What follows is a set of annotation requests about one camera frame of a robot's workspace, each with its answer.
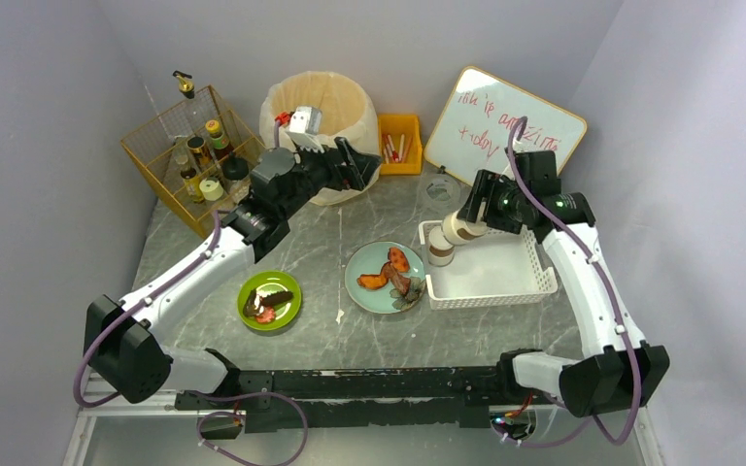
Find tall yellow label spice jar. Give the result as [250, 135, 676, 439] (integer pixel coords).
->
[186, 136, 214, 171]

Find dark sea cucumber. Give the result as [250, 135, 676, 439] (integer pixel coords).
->
[260, 290, 294, 308]

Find red marker pen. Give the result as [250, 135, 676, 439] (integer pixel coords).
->
[386, 133, 400, 163]

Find trash bin with bag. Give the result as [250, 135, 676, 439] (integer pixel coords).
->
[257, 70, 383, 207]

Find brown meat rib piece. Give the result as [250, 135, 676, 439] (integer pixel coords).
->
[381, 262, 411, 296]

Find black lid shaker jar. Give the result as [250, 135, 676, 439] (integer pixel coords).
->
[221, 154, 250, 194]

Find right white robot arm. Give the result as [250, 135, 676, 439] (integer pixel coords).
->
[458, 169, 670, 417]

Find orange fried piece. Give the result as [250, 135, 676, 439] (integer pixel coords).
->
[388, 247, 411, 273]

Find yellow wire basket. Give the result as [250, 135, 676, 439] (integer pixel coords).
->
[120, 85, 264, 237]

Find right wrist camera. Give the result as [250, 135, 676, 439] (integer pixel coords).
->
[515, 150, 561, 197]

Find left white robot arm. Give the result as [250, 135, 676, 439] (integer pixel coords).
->
[72, 137, 382, 408]

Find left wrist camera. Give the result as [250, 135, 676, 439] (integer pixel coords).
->
[273, 106, 323, 152]

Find light blue flower plate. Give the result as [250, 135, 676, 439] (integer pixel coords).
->
[344, 241, 426, 315]

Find whiteboard with red writing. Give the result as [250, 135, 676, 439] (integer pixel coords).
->
[424, 66, 588, 184]

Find steel lined mug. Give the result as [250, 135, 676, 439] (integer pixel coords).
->
[441, 211, 490, 246]

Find white mug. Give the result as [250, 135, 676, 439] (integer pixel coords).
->
[427, 226, 455, 267]

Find clear oil dispenser bottle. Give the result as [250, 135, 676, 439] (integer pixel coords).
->
[172, 70, 209, 140]

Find green plate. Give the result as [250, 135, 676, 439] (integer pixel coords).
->
[236, 270, 303, 332]

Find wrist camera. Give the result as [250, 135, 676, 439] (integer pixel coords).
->
[273, 106, 323, 152]
[515, 150, 561, 197]

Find white plastic basket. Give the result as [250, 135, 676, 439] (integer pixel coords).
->
[418, 220, 559, 310]

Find orange chicken wing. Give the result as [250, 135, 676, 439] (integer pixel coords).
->
[356, 272, 390, 290]

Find small yellow label bottle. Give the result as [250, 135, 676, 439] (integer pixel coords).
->
[180, 165, 205, 204]

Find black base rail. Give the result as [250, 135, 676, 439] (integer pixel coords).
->
[175, 360, 551, 437]

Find yellow plastic bin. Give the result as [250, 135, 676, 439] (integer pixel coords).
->
[378, 114, 424, 176]

